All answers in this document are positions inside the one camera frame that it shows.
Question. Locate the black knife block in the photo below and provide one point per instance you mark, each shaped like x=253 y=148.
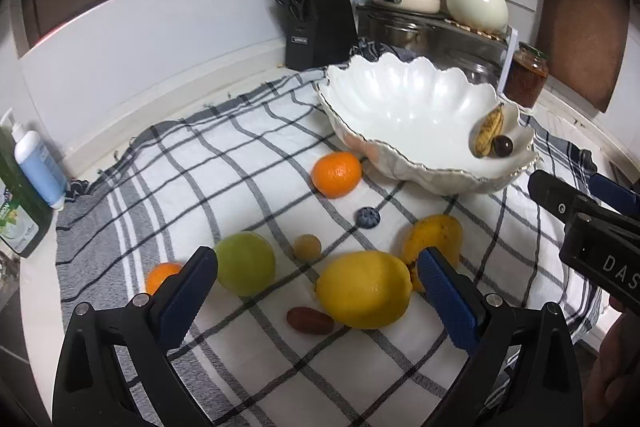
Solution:
x=325 y=22

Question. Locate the small tan longan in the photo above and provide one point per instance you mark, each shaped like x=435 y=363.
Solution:
x=307 y=247

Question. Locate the blue berry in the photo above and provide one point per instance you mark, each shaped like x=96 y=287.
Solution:
x=367 y=217

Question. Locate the green dish soap bottle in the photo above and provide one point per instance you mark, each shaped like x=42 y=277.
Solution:
x=20 y=212

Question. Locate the steel pan with glass lid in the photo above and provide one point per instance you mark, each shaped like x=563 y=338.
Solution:
x=475 y=69

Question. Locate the green apple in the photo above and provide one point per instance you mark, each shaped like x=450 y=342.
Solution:
x=245 y=263

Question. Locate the glass jar of chili sauce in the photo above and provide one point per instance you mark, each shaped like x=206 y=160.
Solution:
x=525 y=77

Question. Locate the grey checked cloth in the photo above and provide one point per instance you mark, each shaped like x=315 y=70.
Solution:
x=240 y=167

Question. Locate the dark grape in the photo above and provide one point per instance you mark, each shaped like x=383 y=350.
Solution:
x=503 y=146

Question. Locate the large steel pot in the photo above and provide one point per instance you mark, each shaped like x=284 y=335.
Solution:
x=397 y=34

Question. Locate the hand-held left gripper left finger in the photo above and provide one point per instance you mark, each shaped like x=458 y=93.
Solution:
x=187 y=302

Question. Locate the small tangerine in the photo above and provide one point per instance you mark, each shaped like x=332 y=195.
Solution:
x=160 y=277

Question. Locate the large orange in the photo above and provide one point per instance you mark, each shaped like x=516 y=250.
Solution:
x=336 y=174

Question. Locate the brown wooden cutting board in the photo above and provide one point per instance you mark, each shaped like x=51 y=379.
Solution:
x=580 y=27

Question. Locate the white scalloped bowl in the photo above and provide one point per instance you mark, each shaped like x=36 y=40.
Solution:
x=410 y=117

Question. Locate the yellow lemon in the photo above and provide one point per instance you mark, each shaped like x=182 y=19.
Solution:
x=362 y=289

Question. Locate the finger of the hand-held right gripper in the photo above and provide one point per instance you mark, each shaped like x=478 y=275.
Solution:
x=550 y=197
x=617 y=196

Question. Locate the blue pump bottle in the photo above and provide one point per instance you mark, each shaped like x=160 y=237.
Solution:
x=40 y=172

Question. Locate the wooden trivet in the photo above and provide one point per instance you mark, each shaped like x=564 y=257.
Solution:
x=480 y=34

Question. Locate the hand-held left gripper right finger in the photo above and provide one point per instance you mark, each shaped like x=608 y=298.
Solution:
x=450 y=302

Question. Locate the grey kitchen shelf rack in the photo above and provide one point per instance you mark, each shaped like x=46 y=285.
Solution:
x=507 y=67

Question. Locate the red date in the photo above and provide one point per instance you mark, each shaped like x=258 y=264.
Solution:
x=310 y=321

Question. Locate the yellow mango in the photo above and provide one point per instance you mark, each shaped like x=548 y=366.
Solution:
x=435 y=237

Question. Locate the white ceramic pot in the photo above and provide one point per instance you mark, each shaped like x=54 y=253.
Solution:
x=475 y=4

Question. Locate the person's right hand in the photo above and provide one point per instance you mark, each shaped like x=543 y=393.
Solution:
x=617 y=367

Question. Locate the spotted yellow banana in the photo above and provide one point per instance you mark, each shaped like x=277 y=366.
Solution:
x=487 y=132

